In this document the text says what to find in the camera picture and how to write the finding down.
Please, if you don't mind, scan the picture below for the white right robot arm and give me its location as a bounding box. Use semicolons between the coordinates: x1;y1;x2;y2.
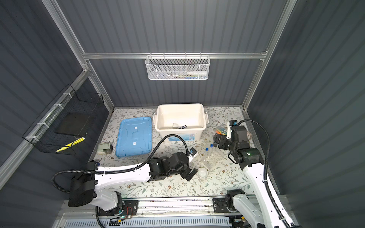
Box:
213;120;296;228

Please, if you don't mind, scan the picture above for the white plastic storage box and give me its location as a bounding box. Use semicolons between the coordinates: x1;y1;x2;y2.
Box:
153;103;209;141

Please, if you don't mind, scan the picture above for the blue plastic box lid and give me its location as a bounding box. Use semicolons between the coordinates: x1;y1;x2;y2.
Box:
115;117;152;158

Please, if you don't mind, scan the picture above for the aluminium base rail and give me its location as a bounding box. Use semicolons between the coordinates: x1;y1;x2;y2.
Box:
61;196;289;220

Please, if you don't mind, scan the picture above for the white wire wall basket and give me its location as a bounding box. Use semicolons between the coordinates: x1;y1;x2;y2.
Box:
145;56;211;80

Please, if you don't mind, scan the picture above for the highlighter marker pack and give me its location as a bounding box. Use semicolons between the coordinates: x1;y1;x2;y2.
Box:
214;126;227;135

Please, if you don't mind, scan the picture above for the black wire wall basket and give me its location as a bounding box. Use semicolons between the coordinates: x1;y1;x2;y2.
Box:
23;84;105;155

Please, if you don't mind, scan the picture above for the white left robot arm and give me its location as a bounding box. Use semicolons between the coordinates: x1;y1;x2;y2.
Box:
68;148;198;211

